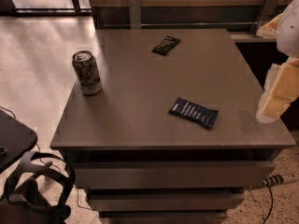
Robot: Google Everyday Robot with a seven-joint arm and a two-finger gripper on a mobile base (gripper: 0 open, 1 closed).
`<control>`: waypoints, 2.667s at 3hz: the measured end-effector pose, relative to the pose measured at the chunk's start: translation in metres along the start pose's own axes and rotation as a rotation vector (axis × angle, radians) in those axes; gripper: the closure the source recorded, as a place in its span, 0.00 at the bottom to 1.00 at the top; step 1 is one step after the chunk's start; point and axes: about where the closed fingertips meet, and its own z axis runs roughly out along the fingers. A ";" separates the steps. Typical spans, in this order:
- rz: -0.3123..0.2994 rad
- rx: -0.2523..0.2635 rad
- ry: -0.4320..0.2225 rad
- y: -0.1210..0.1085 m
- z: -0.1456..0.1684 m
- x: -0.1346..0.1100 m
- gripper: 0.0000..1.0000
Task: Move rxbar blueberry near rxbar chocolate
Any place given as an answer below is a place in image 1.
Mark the black vr headset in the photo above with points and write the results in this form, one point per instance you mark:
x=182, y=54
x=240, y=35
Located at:
x=22, y=203

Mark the grey drawer cabinet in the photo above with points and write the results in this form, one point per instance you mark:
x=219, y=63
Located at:
x=138, y=163

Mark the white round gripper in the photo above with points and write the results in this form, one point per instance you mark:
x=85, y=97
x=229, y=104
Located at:
x=290, y=32

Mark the black rxbar chocolate bar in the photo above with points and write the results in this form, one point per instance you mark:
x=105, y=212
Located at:
x=166, y=45

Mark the aluminium drink can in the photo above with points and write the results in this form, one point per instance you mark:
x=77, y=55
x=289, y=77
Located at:
x=87, y=73

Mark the dark side table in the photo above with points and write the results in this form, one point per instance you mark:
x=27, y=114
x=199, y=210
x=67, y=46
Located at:
x=15, y=139

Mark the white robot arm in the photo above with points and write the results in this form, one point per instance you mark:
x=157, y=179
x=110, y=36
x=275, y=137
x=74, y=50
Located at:
x=288, y=31

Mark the blue rxbar blueberry bar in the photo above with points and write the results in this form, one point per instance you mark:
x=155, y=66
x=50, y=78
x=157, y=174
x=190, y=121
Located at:
x=199, y=114

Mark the grey metal rail frame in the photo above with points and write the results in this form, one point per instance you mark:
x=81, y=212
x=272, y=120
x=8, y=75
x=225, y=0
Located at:
x=231, y=18

